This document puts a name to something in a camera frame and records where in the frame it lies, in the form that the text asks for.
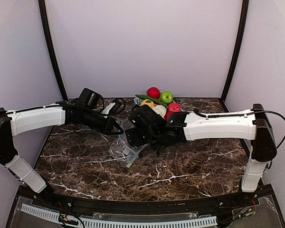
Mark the clear zip bag blue zipper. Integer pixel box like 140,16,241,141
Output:
109,120,148,168

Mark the red toy apple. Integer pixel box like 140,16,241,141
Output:
165,103,181,120

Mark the green toy apple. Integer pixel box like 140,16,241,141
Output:
160,91,173,104

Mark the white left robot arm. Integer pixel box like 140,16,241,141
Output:
0,101,124,194

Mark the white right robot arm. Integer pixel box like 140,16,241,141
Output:
125,104,277,193

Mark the white toy cauliflower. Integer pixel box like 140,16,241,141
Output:
152,105,167,118

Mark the green toy cucumber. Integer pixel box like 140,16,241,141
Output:
135,95,169,109

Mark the blue perforated plastic basket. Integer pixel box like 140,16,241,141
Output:
133,97,143,108

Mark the red toy tomato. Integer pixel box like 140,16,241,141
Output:
147,87,161,99

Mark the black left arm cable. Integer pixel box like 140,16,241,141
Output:
95,97,126,117

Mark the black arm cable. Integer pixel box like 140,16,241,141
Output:
95,97,126,117
193,108,285,149

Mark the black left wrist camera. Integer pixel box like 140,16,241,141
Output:
79,88,103,110

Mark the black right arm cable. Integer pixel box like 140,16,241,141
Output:
193,108,285,149

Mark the black front frame rail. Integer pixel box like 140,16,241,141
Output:
6,184,285,228

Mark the white slotted cable duct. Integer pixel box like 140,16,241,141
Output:
21,203,218,228

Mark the black left frame post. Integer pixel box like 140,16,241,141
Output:
38,0,68,100

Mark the black frame post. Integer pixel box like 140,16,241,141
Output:
220,0,249,103
38,0,68,100

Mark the black right frame post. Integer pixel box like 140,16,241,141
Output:
220,0,249,103

